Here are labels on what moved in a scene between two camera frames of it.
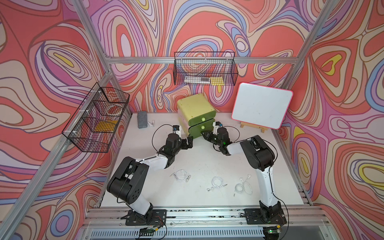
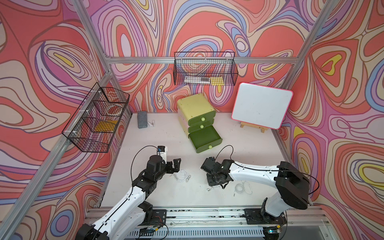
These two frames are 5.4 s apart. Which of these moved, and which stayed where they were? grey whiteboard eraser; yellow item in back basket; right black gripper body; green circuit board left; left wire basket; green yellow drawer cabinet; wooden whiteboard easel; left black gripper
Moved: left black gripper; green yellow drawer cabinet; right black gripper body
Stayed: yellow item in back basket; wooden whiteboard easel; green circuit board left; left wire basket; grey whiteboard eraser
